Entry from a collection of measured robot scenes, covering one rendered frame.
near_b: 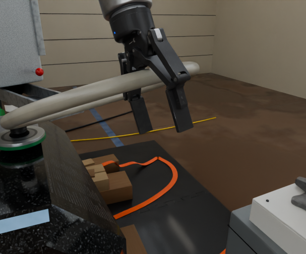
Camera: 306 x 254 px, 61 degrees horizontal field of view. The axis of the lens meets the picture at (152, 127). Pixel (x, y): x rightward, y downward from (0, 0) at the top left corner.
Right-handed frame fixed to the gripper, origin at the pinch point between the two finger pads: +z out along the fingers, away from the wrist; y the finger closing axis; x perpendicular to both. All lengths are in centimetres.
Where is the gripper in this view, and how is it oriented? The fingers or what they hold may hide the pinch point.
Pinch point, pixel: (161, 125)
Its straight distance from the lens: 48.0
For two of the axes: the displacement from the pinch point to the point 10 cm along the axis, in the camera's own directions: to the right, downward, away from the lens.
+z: 2.8, 9.5, 1.1
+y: -4.9, 0.4, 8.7
